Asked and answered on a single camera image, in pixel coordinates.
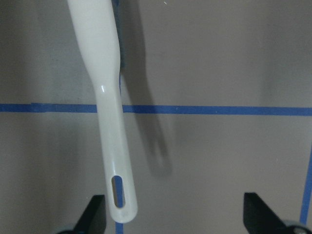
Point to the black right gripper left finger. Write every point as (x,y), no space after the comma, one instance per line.
(93,219)

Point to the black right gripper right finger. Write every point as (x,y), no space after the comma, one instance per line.
(258,218)

